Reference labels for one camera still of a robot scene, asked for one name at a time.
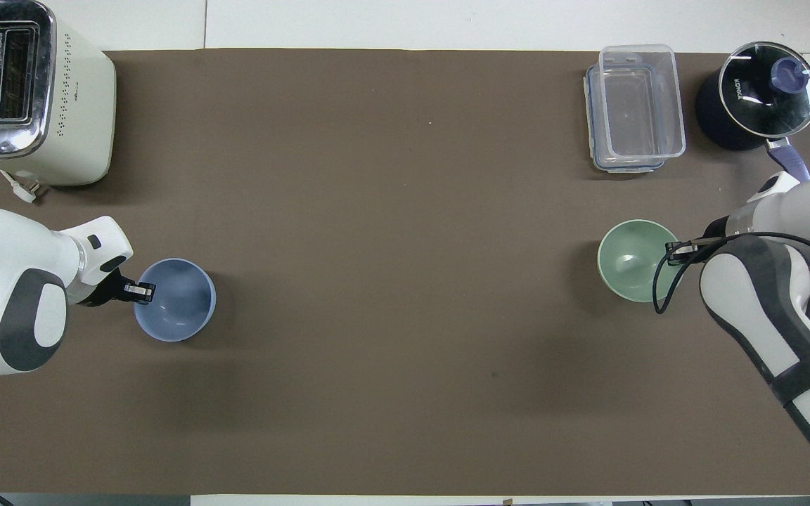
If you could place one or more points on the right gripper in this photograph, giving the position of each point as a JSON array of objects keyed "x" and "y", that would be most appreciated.
[{"x": 716, "y": 230}]

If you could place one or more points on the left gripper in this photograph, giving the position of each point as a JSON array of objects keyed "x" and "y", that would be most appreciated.
[{"x": 105, "y": 292}]

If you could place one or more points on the blue bowl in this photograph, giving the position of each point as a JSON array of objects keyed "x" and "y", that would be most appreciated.
[{"x": 180, "y": 302}]

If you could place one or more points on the green bowl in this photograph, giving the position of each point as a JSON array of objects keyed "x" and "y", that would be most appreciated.
[{"x": 630, "y": 260}]

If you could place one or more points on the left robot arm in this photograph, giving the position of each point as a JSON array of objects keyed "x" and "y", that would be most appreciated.
[{"x": 4, "y": 281}]

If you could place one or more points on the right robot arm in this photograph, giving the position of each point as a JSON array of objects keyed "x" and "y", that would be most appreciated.
[{"x": 770, "y": 302}]

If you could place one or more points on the white power plug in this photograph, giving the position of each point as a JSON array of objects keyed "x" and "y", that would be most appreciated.
[{"x": 24, "y": 187}]

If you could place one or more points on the glass lid with purple knob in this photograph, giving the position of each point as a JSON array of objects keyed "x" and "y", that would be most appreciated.
[{"x": 753, "y": 91}]

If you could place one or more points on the clear plastic container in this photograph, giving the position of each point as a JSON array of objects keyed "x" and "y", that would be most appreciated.
[{"x": 640, "y": 105}]

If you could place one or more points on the clear lid with blue seal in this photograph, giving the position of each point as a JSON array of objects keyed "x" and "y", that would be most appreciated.
[{"x": 593, "y": 119}]

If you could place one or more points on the cream toaster with chrome top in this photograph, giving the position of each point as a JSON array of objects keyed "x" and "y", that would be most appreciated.
[{"x": 74, "y": 105}]

